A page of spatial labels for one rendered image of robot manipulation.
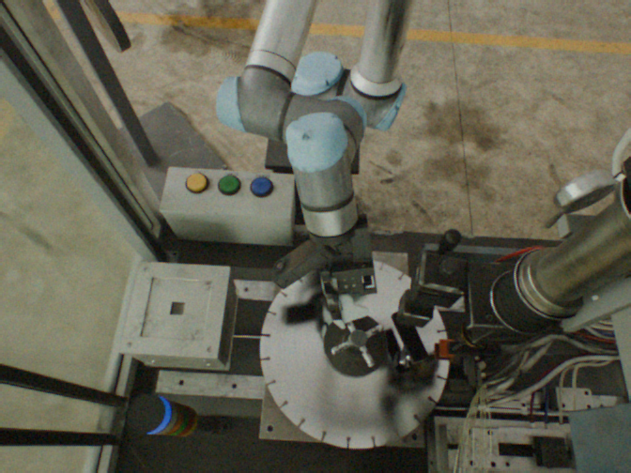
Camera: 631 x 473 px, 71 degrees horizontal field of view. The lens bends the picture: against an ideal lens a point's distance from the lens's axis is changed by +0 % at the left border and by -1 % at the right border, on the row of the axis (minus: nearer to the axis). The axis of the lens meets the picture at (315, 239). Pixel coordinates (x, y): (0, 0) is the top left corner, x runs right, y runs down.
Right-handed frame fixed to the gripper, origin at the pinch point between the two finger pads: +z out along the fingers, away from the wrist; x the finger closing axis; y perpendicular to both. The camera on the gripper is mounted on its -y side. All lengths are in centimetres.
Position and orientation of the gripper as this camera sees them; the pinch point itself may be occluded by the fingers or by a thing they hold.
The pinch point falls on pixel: (338, 322)
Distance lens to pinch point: 77.6
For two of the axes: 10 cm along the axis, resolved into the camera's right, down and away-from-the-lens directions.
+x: 0.1, -5.8, 8.1
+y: 9.8, -1.4, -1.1
